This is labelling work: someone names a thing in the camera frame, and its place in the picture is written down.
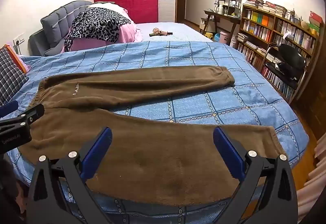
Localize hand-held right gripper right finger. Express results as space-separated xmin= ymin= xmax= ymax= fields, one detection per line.
xmin=213 ymin=126 xmax=298 ymax=224

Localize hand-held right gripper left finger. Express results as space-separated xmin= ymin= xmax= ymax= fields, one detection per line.
xmin=27 ymin=126 xmax=113 ymax=224

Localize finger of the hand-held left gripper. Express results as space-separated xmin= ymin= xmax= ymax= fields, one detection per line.
xmin=0 ymin=100 xmax=19 ymax=119
xmin=0 ymin=104 xmax=44 ymax=128

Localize brown fleece pants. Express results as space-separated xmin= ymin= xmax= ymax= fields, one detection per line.
xmin=19 ymin=66 xmax=288 ymax=208

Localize dark plaid pillow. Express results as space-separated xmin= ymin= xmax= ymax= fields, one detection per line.
xmin=0 ymin=47 xmax=30 ymax=107

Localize orange trimmed pillow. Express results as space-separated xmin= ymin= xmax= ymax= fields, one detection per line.
xmin=4 ymin=44 xmax=32 ymax=74

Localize blue checked blanket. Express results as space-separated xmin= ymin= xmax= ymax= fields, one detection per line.
xmin=6 ymin=41 xmax=310 ymax=224

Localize dark cloth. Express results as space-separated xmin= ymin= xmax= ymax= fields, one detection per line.
xmin=0 ymin=159 xmax=28 ymax=224

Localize pale curtain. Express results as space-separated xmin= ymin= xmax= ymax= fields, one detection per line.
xmin=297 ymin=132 xmax=326 ymax=224

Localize grey padded headboard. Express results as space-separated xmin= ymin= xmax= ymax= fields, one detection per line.
xmin=28 ymin=0 xmax=93 ymax=57

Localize black white speckled pillow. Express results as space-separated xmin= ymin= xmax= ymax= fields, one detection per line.
xmin=64 ymin=8 xmax=133 ymax=53

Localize pink bin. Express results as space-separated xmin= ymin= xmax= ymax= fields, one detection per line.
xmin=219 ymin=31 xmax=231 ymax=45

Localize black office chair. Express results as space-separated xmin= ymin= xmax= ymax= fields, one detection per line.
xmin=260 ymin=43 xmax=307 ymax=102

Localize pink bedding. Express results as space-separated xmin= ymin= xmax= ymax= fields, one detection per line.
xmin=69 ymin=2 xmax=143 ymax=51

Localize light blue bed sheet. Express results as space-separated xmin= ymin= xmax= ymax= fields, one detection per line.
xmin=127 ymin=22 xmax=214 ymax=44

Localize wooden bookshelf with books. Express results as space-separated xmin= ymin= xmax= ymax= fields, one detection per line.
xmin=237 ymin=0 xmax=323 ymax=102

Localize wooden desk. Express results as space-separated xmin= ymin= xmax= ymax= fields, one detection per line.
xmin=200 ymin=10 xmax=241 ymax=46

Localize small wooden desk shelf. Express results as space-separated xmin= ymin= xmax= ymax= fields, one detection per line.
xmin=214 ymin=0 xmax=243 ymax=16

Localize white wall socket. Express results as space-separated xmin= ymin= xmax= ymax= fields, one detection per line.
xmin=12 ymin=33 xmax=26 ymax=46

